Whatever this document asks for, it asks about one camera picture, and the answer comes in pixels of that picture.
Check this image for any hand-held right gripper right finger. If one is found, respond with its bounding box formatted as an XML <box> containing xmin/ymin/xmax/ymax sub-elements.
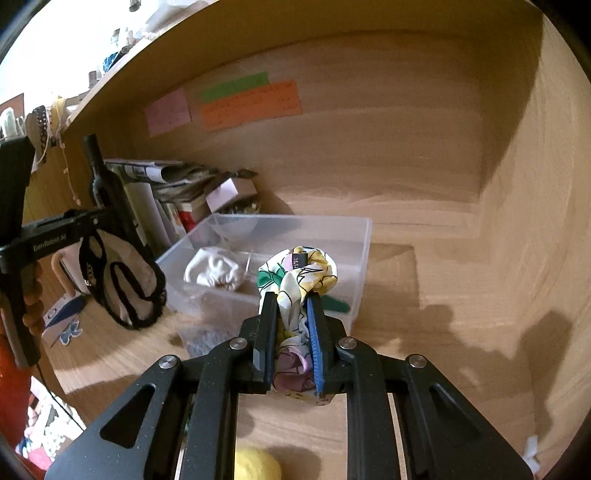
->
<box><xmin>305</xmin><ymin>294</ymin><xmax>535</xmax><ymax>480</ymax></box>

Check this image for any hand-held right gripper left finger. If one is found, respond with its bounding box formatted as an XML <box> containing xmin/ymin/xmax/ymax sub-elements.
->
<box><xmin>44</xmin><ymin>292</ymin><xmax>279</xmax><ymax>480</ymax></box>

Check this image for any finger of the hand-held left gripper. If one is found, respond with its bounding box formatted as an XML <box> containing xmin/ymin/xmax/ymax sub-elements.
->
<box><xmin>69</xmin><ymin>209</ymin><xmax>117</xmax><ymax>232</ymax></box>

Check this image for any floral patterned cloth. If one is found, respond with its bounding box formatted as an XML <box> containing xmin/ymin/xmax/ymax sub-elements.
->
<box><xmin>257</xmin><ymin>247</ymin><xmax>341</xmax><ymax>407</ymax></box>

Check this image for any black lace white underwear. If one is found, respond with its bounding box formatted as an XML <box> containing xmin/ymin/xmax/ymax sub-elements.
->
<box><xmin>78</xmin><ymin>225</ymin><xmax>167</xmax><ymax>331</ymax></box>

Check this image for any clear plastic storage box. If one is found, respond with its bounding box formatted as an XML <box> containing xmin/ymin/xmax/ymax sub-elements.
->
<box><xmin>156</xmin><ymin>213</ymin><xmax>373</xmax><ymax>336</ymax></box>

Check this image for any person's left forearm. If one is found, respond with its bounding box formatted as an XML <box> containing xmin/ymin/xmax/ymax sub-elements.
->
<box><xmin>0</xmin><ymin>318</ymin><xmax>46</xmax><ymax>480</ymax></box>

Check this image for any yellow soft ball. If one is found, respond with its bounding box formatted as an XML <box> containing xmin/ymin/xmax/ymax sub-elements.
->
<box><xmin>233</xmin><ymin>446</ymin><xmax>283</xmax><ymax>480</ymax></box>

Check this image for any person's left hand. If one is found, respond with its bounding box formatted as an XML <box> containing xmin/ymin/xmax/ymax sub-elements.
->
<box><xmin>22</xmin><ymin>265</ymin><xmax>45</xmax><ymax>335</ymax></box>

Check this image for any dark glass wine bottle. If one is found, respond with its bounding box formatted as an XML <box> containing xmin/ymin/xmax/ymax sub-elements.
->
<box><xmin>82</xmin><ymin>134</ymin><xmax>155</xmax><ymax>264</ymax></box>

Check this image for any white paper roll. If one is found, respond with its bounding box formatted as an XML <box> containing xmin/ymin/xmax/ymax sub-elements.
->
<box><xmin>124</xmin><ymin>182</ymin><xmax>172</xmax><ymax>247</ymax></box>

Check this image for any stack of folded newspapers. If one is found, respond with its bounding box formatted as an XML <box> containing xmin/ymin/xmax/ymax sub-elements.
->
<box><xmin>104</xmin><ymin>158</ymin><xmax>220</xmax><ymax>200</ymax></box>

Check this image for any blue white printed paper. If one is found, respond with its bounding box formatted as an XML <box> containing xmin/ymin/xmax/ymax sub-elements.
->
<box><xmin>41</xmin><ymin>295</ymin><xmax>90</xmax><ymax>347</ymax></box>

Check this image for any white crumpled cloth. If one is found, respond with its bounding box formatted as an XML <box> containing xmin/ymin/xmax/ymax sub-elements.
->
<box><xmin>184</xmin><ymin>246</ymin><xmax>243</xmax><ymax>292</ymax></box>

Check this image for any red spine book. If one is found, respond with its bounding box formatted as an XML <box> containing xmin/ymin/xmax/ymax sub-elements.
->
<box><xmin>175</xmin><ymin>199</ymin><xmax>213</xmax><ymax>232</ymax></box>

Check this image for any pink sticky note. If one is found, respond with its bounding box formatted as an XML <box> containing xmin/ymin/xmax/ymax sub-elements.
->
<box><xmin>144</xmin><ymin>89</ymin><xmax>192</xmax><ymax>137</ymax></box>

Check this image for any small white cardboard box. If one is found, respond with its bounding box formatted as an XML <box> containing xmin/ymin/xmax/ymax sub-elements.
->
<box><xmin>205</xmin><ymin>176</ymin><xmax>259</xmax><ymax>213</ymax></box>

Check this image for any colourful printed cloth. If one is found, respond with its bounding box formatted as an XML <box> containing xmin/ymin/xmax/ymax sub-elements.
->
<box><xmin>16</xmin><ymin>388</ymin><xmax>86</xmax><ymax>472</ymax></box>

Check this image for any green sticky note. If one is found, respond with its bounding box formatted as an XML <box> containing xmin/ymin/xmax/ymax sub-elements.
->
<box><xmin>201</xmin><ymin>71</ymin><xmax>271</xmax><ymax>104</ymax></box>

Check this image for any orange sticky note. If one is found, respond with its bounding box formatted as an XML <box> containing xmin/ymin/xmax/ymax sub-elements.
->
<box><xmin>199</xmin><ymin>79</ymin><xmax>303</xmax><ymax>134</ymax></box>

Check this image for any hanging patterned strap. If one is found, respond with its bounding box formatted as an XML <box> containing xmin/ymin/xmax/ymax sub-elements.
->
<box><xmin>25</xmin><ymin>105</ymin><xmax>51</xmax><ymax>162</ymax></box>

